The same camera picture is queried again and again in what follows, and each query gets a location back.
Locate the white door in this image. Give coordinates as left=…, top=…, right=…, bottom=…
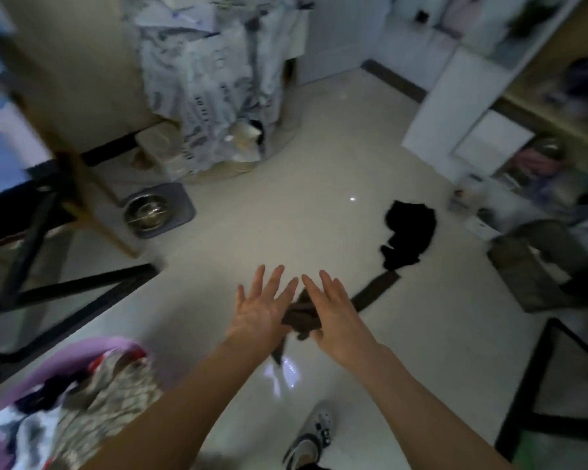
left=293, top=0, right=393, bottom=86

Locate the steel pet bowl on mat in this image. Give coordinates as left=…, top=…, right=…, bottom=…
left=120, top=182, right=197, bottom=240

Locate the black garment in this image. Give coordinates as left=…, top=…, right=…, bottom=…
left=380, top=200, right=438, bottom=272

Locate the dark brown baseboard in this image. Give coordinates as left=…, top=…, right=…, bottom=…
left=80, top=58, right=428, bottom=167

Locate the white right clog shoe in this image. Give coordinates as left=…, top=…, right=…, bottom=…
left=282, top=403, right=336, bottom=470

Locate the blue white table cover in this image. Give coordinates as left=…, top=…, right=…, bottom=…
left=0, top=0, right=55, bottom=204

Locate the green plastic object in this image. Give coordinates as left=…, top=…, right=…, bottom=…
left=514, top=430, right=588, bottom=470

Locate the wooden stool leg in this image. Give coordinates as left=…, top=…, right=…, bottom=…
left=9, top=92, right=140, bottom=260

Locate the person's left forearm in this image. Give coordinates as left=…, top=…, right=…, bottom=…
left=80, top=337, right=275, bottom=470

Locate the person's left hand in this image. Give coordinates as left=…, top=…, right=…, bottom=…
left=223, top=264, right=300, bottom=360

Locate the dark brown garment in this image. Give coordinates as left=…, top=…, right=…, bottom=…
left=272, top=270, right=402, bottom=366

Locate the cream perforated basket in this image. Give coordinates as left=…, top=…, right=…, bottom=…
left=186, top=159, right=261, bottom=184

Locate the white and navy garment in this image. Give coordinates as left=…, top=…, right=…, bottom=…
left=0, top=371, right=74, bottom=470

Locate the person's right forearm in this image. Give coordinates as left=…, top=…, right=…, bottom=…
left=352, top=345, right=513, bottom=470

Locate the wooden shelf unit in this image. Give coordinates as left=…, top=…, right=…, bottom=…
left=489, top=0, right=588, bottom=181

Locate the printed plastic bag pile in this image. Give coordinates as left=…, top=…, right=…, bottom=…
left=127, top=0, right=310, bottom=174

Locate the person's right hand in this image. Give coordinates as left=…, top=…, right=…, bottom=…
left=301, top=270, right=381, bottom=370

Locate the pink plastic laundry tub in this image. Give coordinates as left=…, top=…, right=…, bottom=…
left=0, top=336, right=150, bottom=470

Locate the beige plaid garment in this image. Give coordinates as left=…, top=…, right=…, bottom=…
left=44, top=349, right=165, bottom=470

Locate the black metal table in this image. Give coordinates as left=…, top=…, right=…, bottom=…
left=0, top=131, right=160, bottom=397

